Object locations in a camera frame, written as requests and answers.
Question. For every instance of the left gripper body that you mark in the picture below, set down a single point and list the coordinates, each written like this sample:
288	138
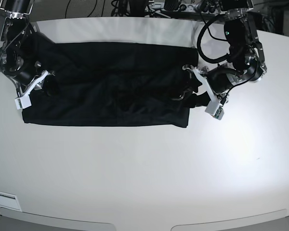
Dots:
201	76

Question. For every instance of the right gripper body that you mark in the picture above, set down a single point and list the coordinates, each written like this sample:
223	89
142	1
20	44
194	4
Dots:
30	77

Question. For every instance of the black T-shirt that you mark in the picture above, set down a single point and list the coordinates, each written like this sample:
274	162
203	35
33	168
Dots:
114	84

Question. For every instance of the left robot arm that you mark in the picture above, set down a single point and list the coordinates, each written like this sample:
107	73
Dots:
245	61

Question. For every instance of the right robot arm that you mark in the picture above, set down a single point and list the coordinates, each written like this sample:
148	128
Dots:
20	55

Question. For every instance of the white power strip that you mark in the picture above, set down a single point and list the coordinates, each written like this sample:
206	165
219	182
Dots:
184	7

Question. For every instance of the black chair back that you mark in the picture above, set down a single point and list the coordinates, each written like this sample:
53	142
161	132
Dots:
137	7

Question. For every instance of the white label on table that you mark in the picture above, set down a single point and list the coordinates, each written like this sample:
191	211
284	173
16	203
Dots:
9	201

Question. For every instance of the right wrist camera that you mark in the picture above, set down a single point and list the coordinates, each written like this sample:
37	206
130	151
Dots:
23	102

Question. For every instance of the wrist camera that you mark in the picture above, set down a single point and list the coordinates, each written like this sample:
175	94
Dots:
23	102
215	109

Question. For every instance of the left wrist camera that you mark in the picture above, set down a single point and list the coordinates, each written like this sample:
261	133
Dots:
215	109

